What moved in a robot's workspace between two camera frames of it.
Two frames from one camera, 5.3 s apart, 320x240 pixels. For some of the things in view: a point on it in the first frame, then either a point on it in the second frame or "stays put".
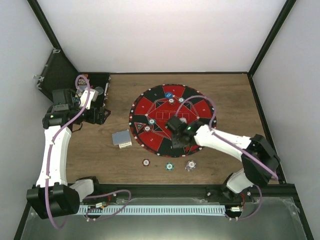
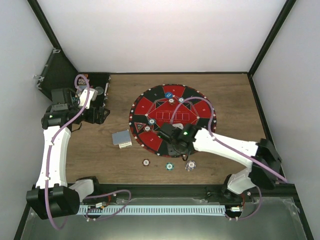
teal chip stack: x=169 y=166 stays put
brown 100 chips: x=171 y=101 stays put
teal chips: x=181 y=100 stays put
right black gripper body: x=178 y=143 → x=175 y=150
